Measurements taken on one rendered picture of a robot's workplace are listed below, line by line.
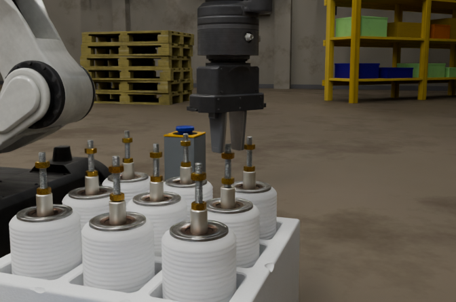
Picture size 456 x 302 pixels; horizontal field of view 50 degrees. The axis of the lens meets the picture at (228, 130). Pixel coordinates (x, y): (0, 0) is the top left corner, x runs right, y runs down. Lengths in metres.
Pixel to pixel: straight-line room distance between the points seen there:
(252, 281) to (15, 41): 0.72
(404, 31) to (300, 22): 3.21
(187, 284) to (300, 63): 8.96
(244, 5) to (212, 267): 0.34
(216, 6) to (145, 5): 9.83
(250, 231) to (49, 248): 0.28
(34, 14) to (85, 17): 9.93
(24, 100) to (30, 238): 0.41
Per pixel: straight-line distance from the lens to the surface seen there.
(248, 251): 0.73
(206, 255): 0.61
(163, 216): 0.75
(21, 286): 0.72
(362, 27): 6.21
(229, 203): 0.74
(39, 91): 1.05
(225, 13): 0.68
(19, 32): 1.13
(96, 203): 0.81
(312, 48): 9.48
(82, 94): 1.12
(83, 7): 11.21
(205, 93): 0.69
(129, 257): 0.66
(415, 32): 6.86
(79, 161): 1.36
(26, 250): 0.73
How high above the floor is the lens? 0.46
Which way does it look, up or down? 8 degrees down
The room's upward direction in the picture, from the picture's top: straight up
